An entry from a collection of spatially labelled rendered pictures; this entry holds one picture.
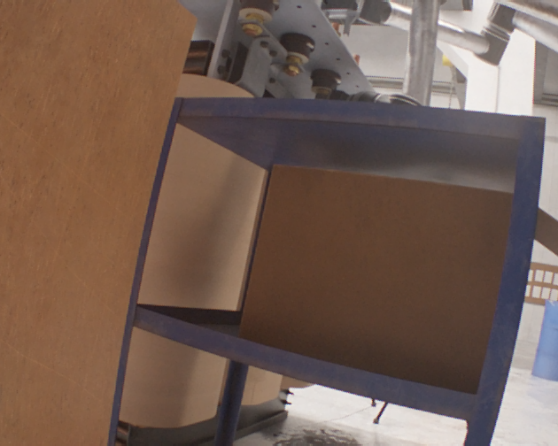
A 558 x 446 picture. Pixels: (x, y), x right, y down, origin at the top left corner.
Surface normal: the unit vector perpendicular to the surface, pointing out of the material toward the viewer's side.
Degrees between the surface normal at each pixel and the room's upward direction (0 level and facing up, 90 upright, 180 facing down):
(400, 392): 90
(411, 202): 90
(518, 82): 90
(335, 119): 90
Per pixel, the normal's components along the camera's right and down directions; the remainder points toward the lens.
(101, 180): 0.89, 0.15
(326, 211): -0.45, -0.16
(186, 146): 0.11, -0.06
